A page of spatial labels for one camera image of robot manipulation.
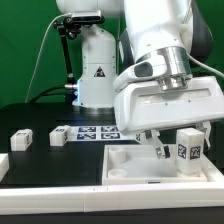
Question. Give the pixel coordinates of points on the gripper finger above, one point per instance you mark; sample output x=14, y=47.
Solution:
x=162, y=151
x=205, y=127

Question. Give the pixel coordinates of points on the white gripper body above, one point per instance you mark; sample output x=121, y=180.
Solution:
x=144, y=106

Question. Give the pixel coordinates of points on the white square tabletop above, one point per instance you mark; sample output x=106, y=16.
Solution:
x=138, y=164

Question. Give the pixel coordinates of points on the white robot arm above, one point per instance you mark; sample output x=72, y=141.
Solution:
x=136, y=57

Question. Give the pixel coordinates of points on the AprilTag marker sheet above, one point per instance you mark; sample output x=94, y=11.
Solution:
x=97, y=133

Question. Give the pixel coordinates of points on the white U-shaped fence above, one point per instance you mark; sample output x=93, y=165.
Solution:
x=116, y=197

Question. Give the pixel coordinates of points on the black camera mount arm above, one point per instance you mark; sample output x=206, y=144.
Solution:
x=68, y=50

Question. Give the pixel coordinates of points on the grey camera on mount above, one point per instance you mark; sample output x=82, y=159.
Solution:
x=87, y=17

